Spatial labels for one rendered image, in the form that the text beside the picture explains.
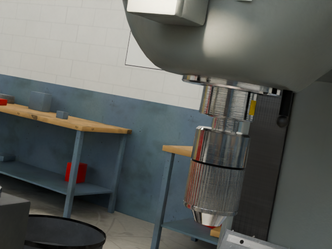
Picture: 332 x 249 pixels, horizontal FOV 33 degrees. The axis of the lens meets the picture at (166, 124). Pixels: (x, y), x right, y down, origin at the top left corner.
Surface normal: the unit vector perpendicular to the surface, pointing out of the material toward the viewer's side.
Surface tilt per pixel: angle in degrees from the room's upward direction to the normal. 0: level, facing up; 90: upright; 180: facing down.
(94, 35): 90
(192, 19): 112
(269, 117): 90
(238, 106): 90
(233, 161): 90
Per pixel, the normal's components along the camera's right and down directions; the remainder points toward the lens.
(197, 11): 0.82, 0.17
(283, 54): 0.25, 0.73
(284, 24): 0.19, 0.46
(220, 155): -0.12, 0.04
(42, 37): -0.55, -0.05
